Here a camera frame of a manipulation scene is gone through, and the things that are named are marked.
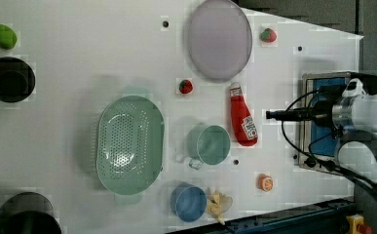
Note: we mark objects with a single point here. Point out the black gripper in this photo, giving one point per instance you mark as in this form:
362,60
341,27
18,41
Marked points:
325,99

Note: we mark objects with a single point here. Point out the red plush ketchup bottle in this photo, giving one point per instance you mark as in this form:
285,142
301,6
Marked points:
243,125

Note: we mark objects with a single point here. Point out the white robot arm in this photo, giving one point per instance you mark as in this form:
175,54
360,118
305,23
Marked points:
350,113

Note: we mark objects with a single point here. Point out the green plastic strainer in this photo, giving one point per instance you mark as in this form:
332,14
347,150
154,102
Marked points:
130,140

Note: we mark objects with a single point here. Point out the large plush strawberry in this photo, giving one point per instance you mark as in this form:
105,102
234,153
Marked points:
268,35

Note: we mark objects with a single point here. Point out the green metal mug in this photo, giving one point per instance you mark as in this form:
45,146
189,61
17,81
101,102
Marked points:
207,144

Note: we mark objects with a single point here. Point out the lavender oval plate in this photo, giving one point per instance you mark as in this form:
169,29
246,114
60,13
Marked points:
219,39

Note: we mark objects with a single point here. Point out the small plush strawberry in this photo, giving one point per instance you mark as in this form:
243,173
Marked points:
185,87

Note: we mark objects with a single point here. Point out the beige plush garlic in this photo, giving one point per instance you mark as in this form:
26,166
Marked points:
217,204

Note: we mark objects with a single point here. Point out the yellow red emergency button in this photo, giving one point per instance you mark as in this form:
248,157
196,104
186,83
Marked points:
357,226

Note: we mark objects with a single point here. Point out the blue cup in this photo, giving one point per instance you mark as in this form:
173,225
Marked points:
188,202

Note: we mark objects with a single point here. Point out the black utensil holder cup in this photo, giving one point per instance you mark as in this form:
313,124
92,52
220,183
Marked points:
28,213

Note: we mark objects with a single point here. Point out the black round container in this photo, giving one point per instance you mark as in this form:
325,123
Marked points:
17,80

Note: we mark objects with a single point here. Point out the green plush avocado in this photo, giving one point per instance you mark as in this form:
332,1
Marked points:
8,37

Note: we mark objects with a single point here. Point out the blue metal frame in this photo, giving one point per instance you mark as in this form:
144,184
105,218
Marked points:
321,218

